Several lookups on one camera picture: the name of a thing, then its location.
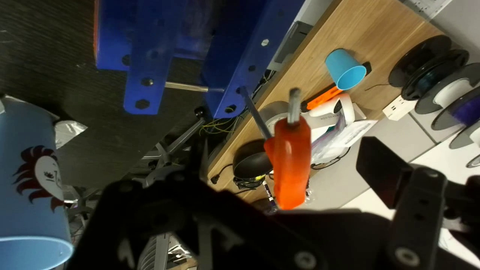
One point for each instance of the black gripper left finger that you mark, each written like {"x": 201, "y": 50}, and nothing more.
{"x": 165, "y": 225}

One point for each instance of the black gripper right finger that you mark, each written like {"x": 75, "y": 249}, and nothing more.
{"x": 420, "y": 219}

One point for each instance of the blue tool rack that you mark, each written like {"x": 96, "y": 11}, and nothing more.
{"x": 150, "y": 45}

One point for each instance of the large blue cup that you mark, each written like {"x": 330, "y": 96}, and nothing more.
{"x": 27, "y": 200}

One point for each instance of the small teal cup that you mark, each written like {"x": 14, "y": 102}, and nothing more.
{"x": 345, "y": 69}

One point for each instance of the black computer mouse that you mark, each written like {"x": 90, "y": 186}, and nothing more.
{"x": 252, "y": 162}

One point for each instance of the blue filament spool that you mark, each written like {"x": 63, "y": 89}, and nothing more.
{"x": 467, "y": 110}

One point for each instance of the white filament spool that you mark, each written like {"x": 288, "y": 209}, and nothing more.
{"x": 452, "y": 92}

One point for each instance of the small grey metal plate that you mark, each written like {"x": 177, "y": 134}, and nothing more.
{"x": 69, "y": 132}

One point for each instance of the orange utility knife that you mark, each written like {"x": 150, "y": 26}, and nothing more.
{"x": 320, "y": 99}

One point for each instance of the black empty filament spool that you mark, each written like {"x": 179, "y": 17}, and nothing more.
{"x": 425, "y": 62}

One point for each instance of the black cabinet table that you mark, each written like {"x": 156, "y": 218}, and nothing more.
{"x": 54, "y": 60}

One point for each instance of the wooden desk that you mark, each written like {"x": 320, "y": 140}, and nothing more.
{"x": 360, "y": 30}

